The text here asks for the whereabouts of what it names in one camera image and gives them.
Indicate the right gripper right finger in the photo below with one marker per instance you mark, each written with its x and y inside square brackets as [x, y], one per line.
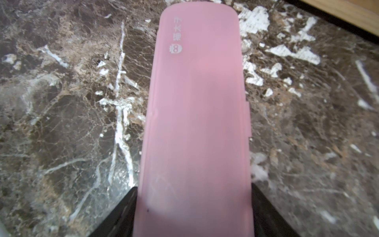
[267, 220]

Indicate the pink pencil case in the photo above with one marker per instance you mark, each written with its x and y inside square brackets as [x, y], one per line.
[195, 176]

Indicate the wooden three-tier shelf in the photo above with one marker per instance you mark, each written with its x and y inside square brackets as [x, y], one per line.
[363, 14]

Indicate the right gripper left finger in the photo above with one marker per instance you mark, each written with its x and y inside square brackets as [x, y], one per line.
[119, 223]

